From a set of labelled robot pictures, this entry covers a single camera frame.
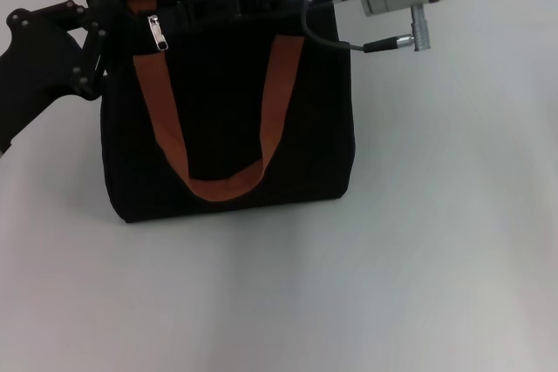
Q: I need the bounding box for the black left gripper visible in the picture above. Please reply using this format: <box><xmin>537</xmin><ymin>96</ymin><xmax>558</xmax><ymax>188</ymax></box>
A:
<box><xmin>0</xmin><ymin>0</ymin><xmax>128</xmax><ymax>156</ymax></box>

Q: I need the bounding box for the silver zipper pull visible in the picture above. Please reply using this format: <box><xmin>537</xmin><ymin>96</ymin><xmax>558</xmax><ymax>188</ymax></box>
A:
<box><xmin>147</xmin><ymin>13</ymin><xmax>170</xmax><ymax>54</ymax></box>

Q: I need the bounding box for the black bag with orange handles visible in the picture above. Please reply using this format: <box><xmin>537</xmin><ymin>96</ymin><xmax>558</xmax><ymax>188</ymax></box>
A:
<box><xmin>99</xmin><ymin>0</ymin><xmax>359</xmax><ymax>225</ymax></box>

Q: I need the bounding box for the black right gripper cable with plugs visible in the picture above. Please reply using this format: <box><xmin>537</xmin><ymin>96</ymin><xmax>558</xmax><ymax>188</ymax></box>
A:
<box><xmin>302</xmin><ymin>0</ymin><xmax>432</xmax><ymax>56</ymax></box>

